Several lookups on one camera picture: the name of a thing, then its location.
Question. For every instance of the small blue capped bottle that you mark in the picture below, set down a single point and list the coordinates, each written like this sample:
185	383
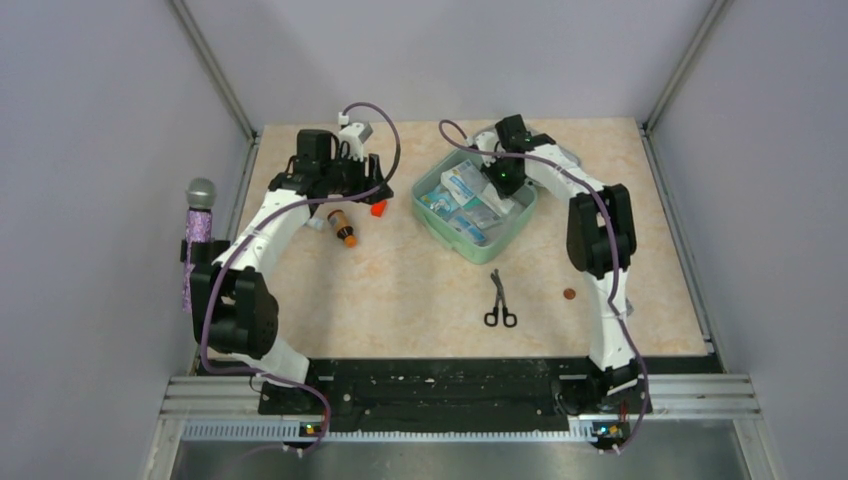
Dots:
317	224

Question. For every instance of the blue cotton swab packet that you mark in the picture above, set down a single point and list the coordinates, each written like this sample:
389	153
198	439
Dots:
440	201

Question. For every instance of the mint green medicine case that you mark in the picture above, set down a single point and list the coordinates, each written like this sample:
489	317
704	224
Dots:
526	199

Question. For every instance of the black scissors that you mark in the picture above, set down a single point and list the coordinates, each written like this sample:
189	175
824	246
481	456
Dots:
499	314

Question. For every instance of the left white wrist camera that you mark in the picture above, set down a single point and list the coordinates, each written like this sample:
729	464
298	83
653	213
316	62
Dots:
352	137

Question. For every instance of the blue small clear packet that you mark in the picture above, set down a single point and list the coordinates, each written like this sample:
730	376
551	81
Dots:
468	229

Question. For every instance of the brown bottle orange cap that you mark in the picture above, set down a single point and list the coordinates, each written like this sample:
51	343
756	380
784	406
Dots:
342	227

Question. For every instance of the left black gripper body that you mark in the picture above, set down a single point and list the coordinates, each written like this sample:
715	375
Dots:
350	174

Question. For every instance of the orange red small box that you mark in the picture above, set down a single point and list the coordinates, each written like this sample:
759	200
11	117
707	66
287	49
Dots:
378	209

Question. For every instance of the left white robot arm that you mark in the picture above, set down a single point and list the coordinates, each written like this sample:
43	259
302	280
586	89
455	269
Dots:
233	311

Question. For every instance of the white gauze packet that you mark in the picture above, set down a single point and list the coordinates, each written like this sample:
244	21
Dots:
490	196

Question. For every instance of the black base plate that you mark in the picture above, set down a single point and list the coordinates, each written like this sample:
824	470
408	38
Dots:
459	395

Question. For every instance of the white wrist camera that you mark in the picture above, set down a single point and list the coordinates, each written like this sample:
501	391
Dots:
486	141
352	137

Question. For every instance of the blue white bagged packet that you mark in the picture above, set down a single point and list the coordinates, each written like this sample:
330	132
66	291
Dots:
464	182

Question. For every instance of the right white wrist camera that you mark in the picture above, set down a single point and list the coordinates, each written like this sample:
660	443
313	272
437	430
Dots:
486	141

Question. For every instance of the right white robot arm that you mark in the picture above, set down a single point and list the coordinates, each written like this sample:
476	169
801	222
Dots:
600	232

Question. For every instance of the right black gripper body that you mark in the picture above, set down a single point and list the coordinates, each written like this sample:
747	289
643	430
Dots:
505	180

